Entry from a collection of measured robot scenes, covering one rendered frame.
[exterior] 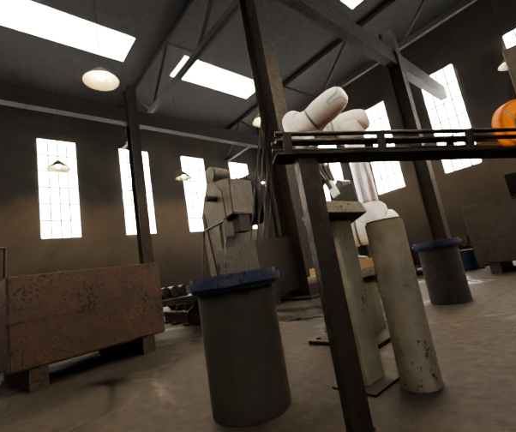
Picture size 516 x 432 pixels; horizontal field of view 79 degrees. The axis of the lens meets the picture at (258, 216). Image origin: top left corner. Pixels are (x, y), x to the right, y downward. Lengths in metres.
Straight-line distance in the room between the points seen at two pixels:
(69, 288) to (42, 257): 9.79
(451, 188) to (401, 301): 11.22
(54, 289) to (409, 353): 1.90
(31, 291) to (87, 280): 0.30
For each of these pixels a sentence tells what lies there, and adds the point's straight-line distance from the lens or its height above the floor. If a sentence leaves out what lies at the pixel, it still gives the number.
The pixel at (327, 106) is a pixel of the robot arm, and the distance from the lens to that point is 1.37.
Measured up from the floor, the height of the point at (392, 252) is 0.41.
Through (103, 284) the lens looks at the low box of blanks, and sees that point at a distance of 2.35.
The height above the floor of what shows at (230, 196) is 1.99.
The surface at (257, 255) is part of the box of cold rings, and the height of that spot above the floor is 0.63.
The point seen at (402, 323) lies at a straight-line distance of 1.09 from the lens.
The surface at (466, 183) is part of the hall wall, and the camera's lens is 12.12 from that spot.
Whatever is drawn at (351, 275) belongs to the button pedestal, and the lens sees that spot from 1.15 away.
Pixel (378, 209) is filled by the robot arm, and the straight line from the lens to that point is 1.75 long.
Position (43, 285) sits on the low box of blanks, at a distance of 2.25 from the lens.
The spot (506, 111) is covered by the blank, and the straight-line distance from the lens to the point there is 1.17.
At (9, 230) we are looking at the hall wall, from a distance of 12.14.
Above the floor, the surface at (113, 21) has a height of 7.60.
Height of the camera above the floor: 0.42
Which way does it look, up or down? 10 degrees up
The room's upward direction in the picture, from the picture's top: 10 degrees counter-clockwise
